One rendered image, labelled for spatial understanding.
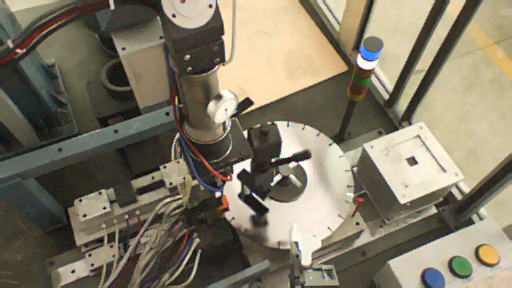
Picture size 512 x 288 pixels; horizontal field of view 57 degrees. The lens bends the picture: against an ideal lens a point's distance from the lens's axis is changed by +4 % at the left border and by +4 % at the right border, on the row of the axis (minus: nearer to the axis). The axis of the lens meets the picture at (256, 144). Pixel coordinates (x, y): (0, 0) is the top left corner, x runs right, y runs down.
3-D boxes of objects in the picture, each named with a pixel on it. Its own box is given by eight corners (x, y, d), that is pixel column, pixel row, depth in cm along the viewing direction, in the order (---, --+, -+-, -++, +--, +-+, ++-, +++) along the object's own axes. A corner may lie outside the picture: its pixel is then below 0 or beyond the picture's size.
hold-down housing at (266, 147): (271, 165, 96) (276, 112, 79) (277, 184, 94) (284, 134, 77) (246, 170, 95) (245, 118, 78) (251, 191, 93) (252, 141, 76)
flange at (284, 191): (295, 209, 104) (296, 205, 102) (252, 188, 107) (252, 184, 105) (314, 171, 109) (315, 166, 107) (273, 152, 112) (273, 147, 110)
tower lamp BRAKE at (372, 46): (373, 42, 106) (376, 33, 103) (383, 56, 104) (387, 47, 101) (356, 49, 105) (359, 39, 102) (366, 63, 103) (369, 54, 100)
